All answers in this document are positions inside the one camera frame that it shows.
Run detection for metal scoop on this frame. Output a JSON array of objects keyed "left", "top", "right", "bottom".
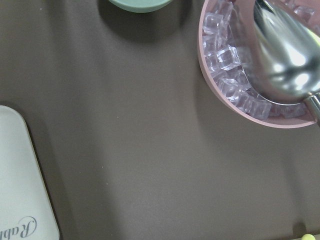
[{"left": 253, "top": 0, "right": 320, "bottom": 122}]

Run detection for pink bowl of ice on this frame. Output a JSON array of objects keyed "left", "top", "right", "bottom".
[{"left": 197, "top": 0, "right": 320, "bottom": 129}]

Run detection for cream rabbit tray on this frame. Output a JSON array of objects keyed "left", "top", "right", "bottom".
[{"left": 0, "top": 105, "right": 60, "bottom": 240}]

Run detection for green bowl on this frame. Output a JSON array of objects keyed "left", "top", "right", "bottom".
[{"left": 110, "top": 0, "right": 172, "bottom": 13}]

